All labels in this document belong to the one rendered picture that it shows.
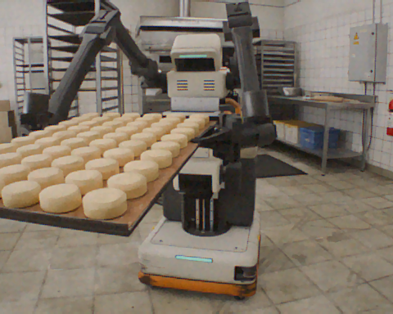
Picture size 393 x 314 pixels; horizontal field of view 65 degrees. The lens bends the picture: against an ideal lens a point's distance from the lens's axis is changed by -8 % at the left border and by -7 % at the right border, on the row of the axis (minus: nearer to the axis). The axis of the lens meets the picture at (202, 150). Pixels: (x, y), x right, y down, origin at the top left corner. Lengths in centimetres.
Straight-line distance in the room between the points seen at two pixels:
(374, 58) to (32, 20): 514
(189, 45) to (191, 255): 100
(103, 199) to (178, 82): 121
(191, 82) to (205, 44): 19
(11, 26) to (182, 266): 521
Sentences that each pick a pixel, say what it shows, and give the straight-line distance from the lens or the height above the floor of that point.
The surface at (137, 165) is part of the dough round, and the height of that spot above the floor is 99.
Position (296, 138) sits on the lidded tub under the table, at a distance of 497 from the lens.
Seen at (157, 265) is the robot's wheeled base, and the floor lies 19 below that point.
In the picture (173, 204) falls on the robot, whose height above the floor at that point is 40.
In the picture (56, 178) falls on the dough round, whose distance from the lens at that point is 48.
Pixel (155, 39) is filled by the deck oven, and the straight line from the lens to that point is 494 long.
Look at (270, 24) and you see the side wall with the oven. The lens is 663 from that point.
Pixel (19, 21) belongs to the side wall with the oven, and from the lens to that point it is 619.
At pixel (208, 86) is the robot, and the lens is 153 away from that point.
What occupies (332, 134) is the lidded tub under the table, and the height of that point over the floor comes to 43.
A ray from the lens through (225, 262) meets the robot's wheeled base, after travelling 169.
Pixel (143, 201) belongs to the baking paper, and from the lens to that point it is 41.
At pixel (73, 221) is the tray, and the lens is 37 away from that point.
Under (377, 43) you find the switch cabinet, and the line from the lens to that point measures 435.
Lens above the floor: 110
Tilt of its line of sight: 12 degrees down
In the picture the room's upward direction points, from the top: straight up
